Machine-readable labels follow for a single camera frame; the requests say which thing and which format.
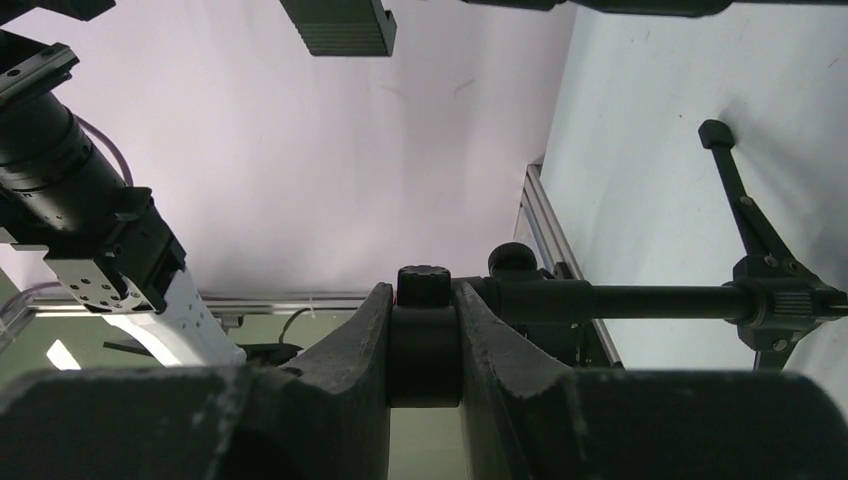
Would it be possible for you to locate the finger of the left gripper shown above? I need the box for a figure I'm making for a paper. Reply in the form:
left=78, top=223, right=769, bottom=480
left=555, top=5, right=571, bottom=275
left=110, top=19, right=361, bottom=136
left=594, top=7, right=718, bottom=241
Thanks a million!
left=1, top=0, right=116, bottom=26

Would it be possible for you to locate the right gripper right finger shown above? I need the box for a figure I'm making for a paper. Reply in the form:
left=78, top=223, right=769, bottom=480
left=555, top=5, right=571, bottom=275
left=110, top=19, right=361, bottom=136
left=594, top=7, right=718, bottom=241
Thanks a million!
left=453, top=285, right=847, bottom=479

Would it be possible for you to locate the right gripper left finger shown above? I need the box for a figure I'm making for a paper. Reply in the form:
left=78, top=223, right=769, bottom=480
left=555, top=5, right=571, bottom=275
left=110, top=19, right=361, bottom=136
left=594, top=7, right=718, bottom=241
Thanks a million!
left=1, top=283, right=393, bottom=479

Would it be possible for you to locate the black round-base mic stand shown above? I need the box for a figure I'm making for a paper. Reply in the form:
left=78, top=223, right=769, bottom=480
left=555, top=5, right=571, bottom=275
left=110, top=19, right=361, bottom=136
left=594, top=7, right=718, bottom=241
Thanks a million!
left=281, top=0, right=731, bottom=57

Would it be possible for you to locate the black small tripod stand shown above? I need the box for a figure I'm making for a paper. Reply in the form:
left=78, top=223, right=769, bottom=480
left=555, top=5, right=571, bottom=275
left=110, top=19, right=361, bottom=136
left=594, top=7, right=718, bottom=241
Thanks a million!
left=386, top=119, right=847, bottom=408

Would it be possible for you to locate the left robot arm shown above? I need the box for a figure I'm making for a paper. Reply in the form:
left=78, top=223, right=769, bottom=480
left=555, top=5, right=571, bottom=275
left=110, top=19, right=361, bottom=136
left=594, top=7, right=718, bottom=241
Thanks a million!
left=1, top=31, right=247, bottom=367

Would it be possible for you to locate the aluminium frame rail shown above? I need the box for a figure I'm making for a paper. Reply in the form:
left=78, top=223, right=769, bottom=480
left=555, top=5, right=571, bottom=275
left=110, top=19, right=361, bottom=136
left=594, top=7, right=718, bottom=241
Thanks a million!
left=1, top=164, right=623, bottom=368

